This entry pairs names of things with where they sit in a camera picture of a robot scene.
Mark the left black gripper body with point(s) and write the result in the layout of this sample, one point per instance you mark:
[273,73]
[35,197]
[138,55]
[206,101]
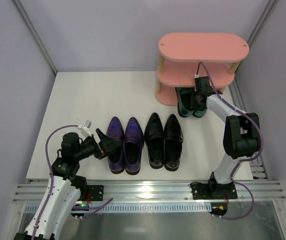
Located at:
[101,146]

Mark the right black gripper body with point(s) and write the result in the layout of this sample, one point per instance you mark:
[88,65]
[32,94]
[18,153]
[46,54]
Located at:
[197,100]

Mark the green metallic shoe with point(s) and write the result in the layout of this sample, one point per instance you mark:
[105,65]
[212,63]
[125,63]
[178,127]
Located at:
[184,95]
[200,112]

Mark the black glossy shoe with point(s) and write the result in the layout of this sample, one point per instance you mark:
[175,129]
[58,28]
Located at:
[154,139]
[173,140]

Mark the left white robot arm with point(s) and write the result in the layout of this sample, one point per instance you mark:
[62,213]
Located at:
[65,187]

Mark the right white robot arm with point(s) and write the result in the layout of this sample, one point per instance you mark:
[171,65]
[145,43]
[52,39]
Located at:
[224,110]

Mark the purple right shoe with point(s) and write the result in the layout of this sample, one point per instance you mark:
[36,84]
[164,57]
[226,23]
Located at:
[133,146]

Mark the pink three-tier shoe shelf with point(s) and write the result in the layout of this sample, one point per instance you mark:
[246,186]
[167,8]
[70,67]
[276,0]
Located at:
[182,55]

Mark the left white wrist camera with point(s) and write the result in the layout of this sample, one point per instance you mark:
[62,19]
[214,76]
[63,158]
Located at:
[85,128]

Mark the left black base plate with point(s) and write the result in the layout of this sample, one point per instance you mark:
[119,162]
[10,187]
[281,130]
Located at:
[92,193]

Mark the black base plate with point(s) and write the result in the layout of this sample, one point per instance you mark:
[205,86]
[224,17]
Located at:
[92,193]
[213,191]

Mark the slotted grey cable duct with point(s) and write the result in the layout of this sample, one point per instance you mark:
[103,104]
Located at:
[156,207]

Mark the aluminium mounting rail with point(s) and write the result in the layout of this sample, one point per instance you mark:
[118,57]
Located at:
[148,191]

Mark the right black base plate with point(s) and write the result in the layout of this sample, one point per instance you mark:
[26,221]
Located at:
[213,191]

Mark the right aluminium frame post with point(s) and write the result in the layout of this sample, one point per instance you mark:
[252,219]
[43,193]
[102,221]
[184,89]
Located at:
[268,10]

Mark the aluminium frame post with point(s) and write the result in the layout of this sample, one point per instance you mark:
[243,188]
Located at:
[268,10]
[35,36]

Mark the left aluminium frame post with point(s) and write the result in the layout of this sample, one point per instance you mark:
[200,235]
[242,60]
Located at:
[35,36]

